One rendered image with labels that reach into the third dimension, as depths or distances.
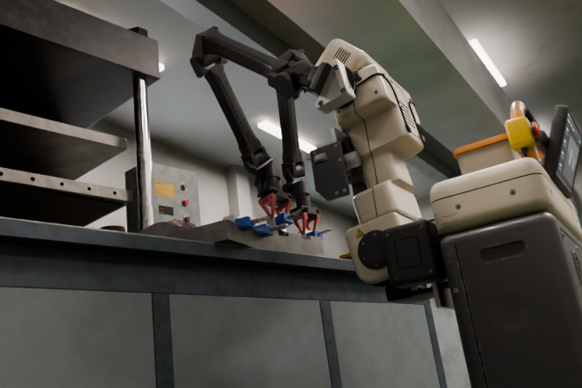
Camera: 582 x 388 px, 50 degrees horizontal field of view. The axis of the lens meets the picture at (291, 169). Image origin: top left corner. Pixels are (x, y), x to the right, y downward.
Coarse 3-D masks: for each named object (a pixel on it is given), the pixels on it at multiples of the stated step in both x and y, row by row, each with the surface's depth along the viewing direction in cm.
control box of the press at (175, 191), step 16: (128, 176) 287; (160, 176) 284; (176, 176) 291; (192, 176) 299; (160, 192) 281; (176, 192) 288; (192, 192) 295; (128, 208) 282; (160, 208) 278; (176, 208) 285; (192, 208) 292; (128, 224) 280
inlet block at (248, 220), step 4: (228, 216) 173; (232, 216) 172; (236, 216) 173; (232, 220) 172; (236, 220) 172; (240, 220) 171; (244, 220) 170; (248, 220) 170; (252, 220) 171; (256, 220) 171; (260, 220) 171; (264, 220) 170; (240, 224) 171; (244, 224) 170; (248, 224) 170; (252, 224) 172; (240, 228) 171; (244, 228) 172; (248, 228) 172; (252, 228) 172
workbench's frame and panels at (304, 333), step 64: (0, 256) 128; (64, 256) 138; (128, 256) 150; (192, 256) 161; (256, 256) 176; (0, 320) 124; (64, 320) 133; (128, 320) 145; (192, 320) 159; (256, 320) 175; (320, 320) 195; (384, 320) 221; (0, 384) 120; (64, 384) 129; (128, 384) 140; (192, 384) 152; (256, 384) 167; (320, 384) 186; (384, 384) 209
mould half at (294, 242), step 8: (288, 232) 201; (272, 240) 194; (280, 240) 196; (288, 240) 199; (296, 240) 202; (304, 240) 205; (312, 240) 208; (320, 240) 212; (272, 248) 192; (280, 248) 195; (288, 248) 198; (296, 248) 201; (304, 248) 204; (312, 248) 207; (320, 248) 210
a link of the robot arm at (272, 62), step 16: (208, 32) 196; (208, 48) 196; (224, 48) 191; (240, 48) 188; (208, 64) 202; (240, 64) 190; (256, 64) 185; (272, 64) 181; (288, 64) 183; (272, 80) 179; (288, 80) 174; (288, 96) 178
